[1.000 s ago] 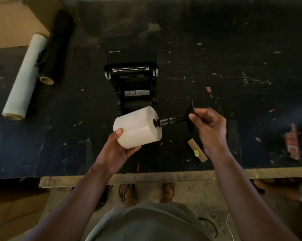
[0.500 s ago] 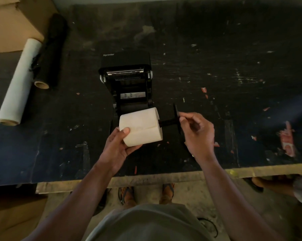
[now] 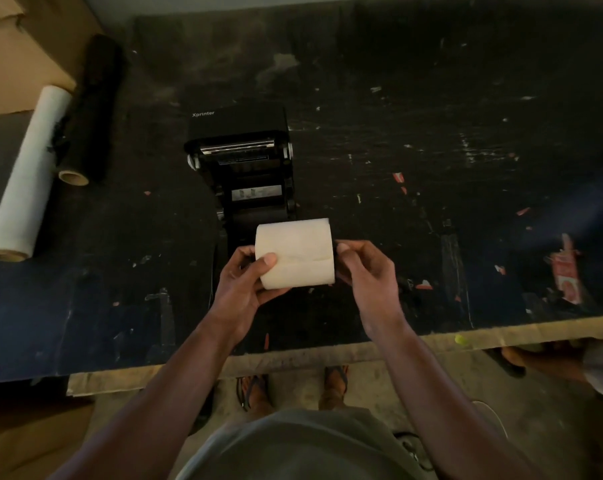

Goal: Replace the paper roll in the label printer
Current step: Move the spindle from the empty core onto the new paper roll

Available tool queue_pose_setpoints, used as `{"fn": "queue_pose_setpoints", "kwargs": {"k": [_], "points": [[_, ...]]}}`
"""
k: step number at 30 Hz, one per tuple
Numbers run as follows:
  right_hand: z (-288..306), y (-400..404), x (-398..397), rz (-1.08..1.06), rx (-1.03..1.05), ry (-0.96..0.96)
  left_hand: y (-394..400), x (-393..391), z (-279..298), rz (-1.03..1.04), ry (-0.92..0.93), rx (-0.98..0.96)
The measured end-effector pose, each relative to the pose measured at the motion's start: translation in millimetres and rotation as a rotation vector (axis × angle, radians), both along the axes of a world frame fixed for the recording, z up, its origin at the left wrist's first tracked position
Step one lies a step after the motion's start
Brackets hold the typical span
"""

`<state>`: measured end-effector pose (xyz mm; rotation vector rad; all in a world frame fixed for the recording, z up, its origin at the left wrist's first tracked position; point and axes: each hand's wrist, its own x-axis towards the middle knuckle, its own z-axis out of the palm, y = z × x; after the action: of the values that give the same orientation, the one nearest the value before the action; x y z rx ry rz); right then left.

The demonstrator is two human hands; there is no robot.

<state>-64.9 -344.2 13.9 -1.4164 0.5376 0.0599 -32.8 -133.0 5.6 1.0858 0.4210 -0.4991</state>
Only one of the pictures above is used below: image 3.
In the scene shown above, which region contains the person's left hand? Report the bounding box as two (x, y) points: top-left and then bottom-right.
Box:
(212, 246), (291, 341)

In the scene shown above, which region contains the person's right hand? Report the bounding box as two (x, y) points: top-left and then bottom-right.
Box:
(334, 239), (406, 340)

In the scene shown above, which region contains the white label paper roll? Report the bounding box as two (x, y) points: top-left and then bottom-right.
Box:
(254, 218), (336, 290)

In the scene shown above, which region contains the person's right forearm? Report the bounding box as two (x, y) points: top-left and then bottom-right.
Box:
(367, 317), (550, 480)

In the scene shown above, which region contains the person's left forearm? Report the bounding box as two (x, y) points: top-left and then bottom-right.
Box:
(49, 315), (252, 480)

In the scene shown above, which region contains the black label printer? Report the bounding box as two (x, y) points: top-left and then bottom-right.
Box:
(183, 102), (297, 255)

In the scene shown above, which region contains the person's right sandal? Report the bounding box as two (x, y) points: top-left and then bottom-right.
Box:
(319, 365), (351, 411)

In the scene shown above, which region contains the person's sandal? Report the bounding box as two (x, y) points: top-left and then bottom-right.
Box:
(319, 365), (351, 411)
(236, 375), (274, 418)

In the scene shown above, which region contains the person's left sandal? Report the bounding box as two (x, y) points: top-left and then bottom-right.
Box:
(236, 375), (274, 418)

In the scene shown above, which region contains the person's grey shirt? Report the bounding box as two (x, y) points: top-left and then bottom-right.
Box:
(175, 407), (432, 480)

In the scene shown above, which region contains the red torn label scrap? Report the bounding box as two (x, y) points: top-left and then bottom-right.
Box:
(549, 234), (584, 305)

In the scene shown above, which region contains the black stretch film roll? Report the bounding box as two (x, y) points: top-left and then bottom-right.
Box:
(51, 34), (128, 187)

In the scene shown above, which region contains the white stretch film roll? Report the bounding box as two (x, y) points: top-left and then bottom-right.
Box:
(0, 85), (73, 263)

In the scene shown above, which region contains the brown cardboard sheet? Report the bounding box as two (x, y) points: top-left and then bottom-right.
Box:
(0, 395), (96, 480)

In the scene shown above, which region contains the brown cardboard box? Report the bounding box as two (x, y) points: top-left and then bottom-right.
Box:
(0, 0), (103, 118)

